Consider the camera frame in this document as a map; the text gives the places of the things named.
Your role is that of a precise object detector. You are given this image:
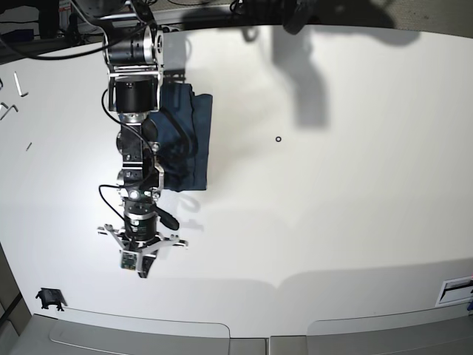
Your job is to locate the right grey chair back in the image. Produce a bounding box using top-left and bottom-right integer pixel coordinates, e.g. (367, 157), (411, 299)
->
(269, 307), (473, 355)

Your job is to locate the blue T-shirt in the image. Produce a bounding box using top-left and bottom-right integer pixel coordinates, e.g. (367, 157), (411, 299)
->
(150, 83), (213, 192)

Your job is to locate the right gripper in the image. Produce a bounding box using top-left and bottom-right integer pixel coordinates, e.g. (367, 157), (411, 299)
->
(124, 212), (157, 279)

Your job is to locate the black plastic clip part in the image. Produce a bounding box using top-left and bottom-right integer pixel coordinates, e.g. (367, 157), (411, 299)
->
(35, 288), (67, 311)

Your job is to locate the long silver hex key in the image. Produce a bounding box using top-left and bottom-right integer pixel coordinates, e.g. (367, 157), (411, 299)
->
(13, 72), (29, 98)

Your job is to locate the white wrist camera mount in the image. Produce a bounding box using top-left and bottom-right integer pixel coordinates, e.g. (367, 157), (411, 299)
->
(97, 224), (188, 273)

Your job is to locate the silver hex key pair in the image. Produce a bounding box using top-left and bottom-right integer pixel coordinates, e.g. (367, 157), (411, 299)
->
(0, 102), (18, 121)

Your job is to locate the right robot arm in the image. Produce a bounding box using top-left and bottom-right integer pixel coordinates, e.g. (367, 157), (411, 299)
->
(73, 1), (190, 278)

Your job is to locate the blue box in background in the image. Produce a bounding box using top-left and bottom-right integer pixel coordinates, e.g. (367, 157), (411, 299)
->
(1, 29), (35, 43)

